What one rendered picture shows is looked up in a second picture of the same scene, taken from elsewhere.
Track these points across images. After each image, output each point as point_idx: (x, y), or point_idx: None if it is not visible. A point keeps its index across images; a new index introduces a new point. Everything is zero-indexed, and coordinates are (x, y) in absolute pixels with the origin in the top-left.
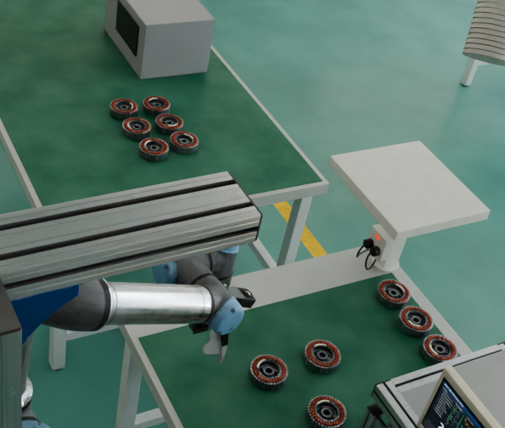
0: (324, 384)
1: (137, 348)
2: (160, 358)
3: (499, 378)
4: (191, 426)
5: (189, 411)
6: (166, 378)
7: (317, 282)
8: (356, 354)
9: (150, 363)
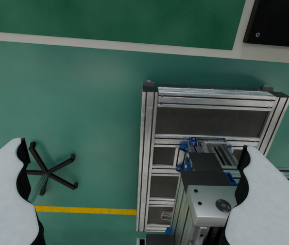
0: None
1: None
2: (14, 17)
3: None
4: (124, 32)
5: (103, 23)
6: (48, 26)
7: None
8: None
9: (21, 34)
